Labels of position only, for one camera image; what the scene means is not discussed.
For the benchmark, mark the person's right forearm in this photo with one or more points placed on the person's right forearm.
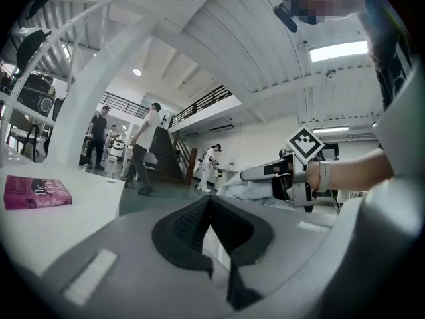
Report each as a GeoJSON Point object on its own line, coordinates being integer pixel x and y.
{"type": "Point", "coordinates": [358, 171]}

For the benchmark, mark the dark staircase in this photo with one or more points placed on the dark staircase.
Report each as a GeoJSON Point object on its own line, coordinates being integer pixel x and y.
{"type": "Point", "coordinates": [169, 158]}

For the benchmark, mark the rectangular ceiling light panel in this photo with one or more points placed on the rectangular ceiling light panel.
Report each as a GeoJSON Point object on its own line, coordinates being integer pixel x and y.
{"type": "Point", "coordinates": [338, 51]}

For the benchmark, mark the light grey clothes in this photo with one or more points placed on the light grey clothes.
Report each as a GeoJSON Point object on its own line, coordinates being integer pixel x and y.
{"type": "Point", "coordinates": [245, 191]}

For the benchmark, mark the white square table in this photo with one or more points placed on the white square table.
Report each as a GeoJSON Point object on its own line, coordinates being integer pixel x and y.
{"type": "Point", "coordinates": [50, 231]}

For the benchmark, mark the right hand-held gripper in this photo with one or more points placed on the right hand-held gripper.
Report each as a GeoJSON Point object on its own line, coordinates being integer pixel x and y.
{"type": "Point", "coordinates": [299, 184]}

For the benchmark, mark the black balcony railing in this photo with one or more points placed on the black balcony railing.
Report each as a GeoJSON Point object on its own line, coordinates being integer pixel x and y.
{"type": "Point", "coordinates": [199, 103]}

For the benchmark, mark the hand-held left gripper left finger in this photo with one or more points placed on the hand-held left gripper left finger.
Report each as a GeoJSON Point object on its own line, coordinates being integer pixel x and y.
{"type": "Point", "coordinates": [133, 261]}

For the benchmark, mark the white metal shelf rack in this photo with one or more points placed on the white metal shelf rack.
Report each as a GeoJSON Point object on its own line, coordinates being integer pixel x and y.
{"type": "Point", "coordinates": [40, 62]}

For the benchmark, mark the black bag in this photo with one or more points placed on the black bag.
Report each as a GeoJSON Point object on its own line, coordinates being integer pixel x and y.
{"type": "Point", "coordinates": [34, 93]}

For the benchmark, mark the white wristwatch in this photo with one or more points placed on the white wristwatch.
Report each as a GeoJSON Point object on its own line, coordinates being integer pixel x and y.
{"type": "Point", "coordinates": [323, 174]}

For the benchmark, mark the round ceiling light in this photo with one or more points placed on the round ceiling light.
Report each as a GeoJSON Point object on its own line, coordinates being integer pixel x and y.
{"type": "Point", "coordinates": [137, 72]}

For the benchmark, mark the person's black printed shirt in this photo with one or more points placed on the person's black printed shirt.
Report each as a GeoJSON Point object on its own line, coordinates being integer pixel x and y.
{"type": "Point", "coordinates": [391, 62]}

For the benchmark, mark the pink book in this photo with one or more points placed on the pink book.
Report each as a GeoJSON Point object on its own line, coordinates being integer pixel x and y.
{"type": "Point", "coordinates": [36, 193]}

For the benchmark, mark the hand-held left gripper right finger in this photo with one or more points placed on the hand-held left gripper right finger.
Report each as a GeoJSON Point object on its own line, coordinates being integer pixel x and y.
{"type": "Point", "coordinates": [292, 251]}

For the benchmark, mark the white wall air conditioner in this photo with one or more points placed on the white wall air conditioner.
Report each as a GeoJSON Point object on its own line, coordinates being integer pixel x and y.
{"type": "Point", "coordinates": [221, 128]}

